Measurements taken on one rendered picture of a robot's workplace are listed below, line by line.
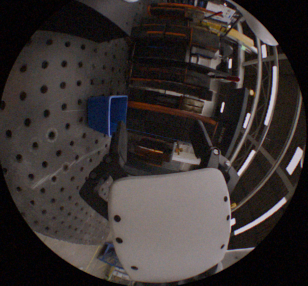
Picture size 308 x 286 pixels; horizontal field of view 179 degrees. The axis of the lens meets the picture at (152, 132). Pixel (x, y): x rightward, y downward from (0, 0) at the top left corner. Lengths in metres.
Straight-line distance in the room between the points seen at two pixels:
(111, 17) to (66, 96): 0.19
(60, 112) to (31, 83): 0.10
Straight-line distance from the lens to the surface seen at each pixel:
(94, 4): 0.21
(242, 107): 0.35
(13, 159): 0.25
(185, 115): 0.32
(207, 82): 0.47
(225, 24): 0.83
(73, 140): 0.30
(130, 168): 0.47
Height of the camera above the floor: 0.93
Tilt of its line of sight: 9 degrees down
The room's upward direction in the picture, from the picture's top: 102 degrees clockwise
